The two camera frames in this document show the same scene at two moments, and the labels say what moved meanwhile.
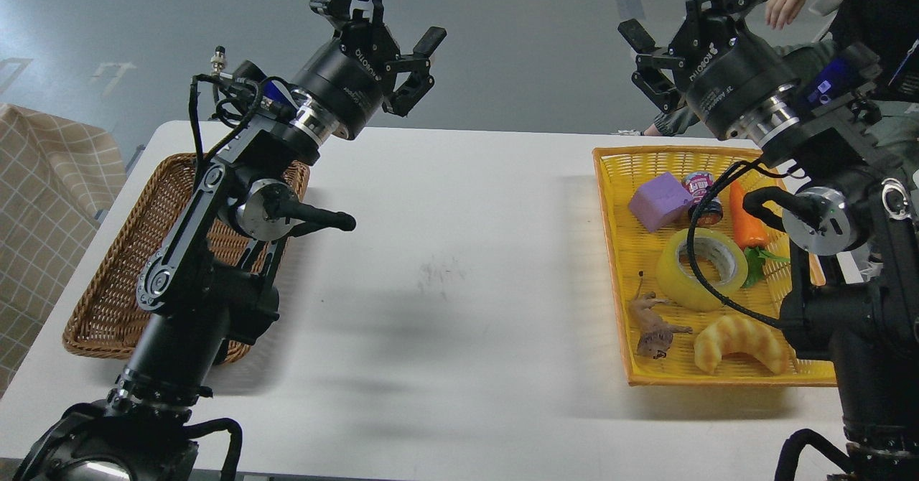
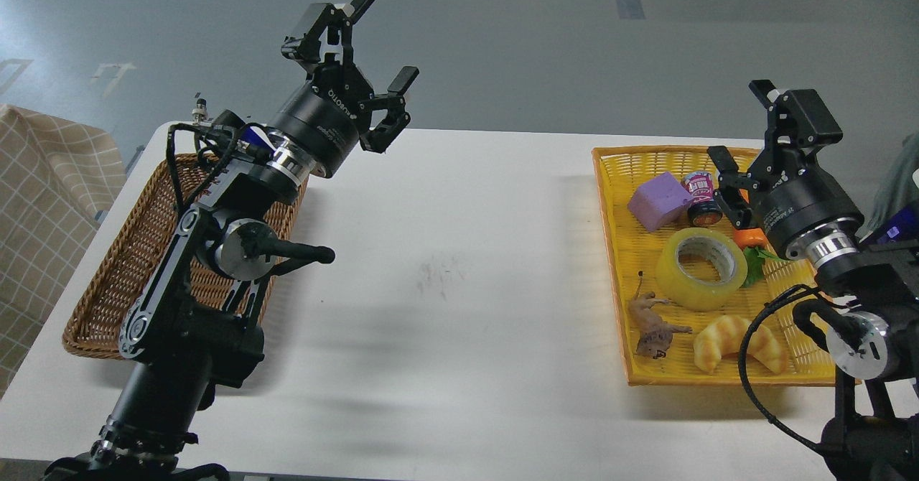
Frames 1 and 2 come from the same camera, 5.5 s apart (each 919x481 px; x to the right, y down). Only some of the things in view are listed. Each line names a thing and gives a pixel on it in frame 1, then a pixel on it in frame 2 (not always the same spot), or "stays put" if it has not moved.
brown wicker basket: (103, 318) stays put
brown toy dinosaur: (655, 333) stays put
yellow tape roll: (688, 294) stays put
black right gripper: (726, 72) to (792, 193)
